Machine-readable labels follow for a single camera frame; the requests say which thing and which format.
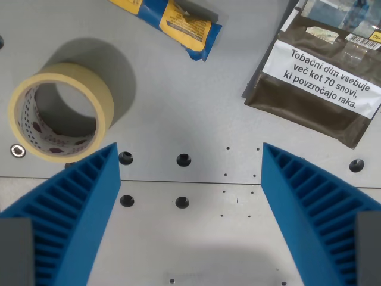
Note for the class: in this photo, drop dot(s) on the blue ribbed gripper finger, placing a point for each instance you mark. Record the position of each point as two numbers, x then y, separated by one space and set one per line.
74 208
303 202

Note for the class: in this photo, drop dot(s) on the blue and yellow bag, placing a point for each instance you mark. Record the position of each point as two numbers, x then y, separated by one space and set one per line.
184 26

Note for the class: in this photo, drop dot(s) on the silver screw in table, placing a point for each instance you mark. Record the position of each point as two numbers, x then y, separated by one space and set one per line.
17 150

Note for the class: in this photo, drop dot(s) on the yellow masking tape roll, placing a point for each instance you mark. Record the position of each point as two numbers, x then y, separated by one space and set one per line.
100 98

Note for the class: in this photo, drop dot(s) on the brown tobacco pouch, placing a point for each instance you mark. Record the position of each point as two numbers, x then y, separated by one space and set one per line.
315 89

